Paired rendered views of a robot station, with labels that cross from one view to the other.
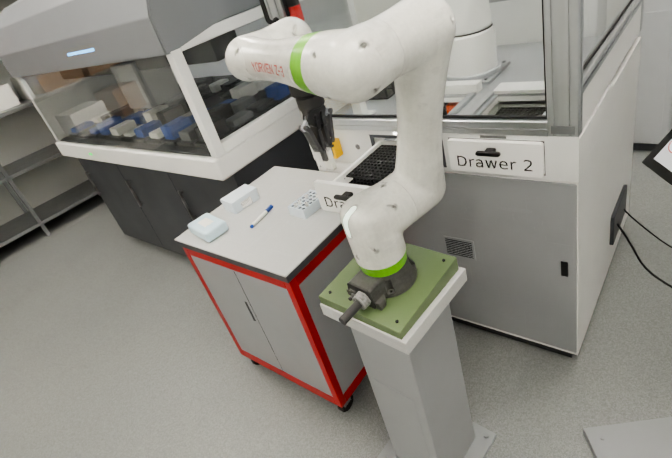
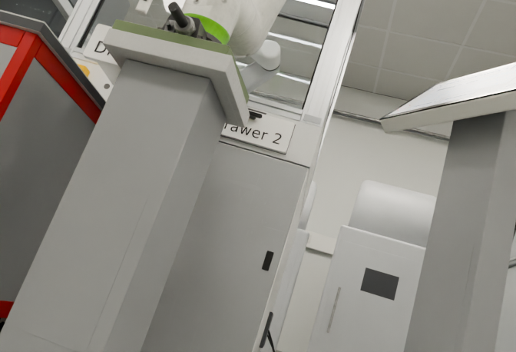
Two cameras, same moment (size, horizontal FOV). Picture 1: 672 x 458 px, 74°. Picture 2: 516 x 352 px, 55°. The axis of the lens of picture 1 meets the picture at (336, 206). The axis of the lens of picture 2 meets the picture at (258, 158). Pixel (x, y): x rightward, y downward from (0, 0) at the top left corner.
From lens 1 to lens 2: 132 cm
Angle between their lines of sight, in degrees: 59
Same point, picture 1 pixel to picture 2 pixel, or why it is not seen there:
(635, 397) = not seen: outside the picture
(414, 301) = not seen: hidden behind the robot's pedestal
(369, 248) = not seen: outside the picture
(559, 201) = (289, 181)
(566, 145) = (311, 132)
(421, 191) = (259, 16)
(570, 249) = (281, 236)
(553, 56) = (322, 68)
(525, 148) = (280, 123)
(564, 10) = (338, 43)
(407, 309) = not seen: hidden behind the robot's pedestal
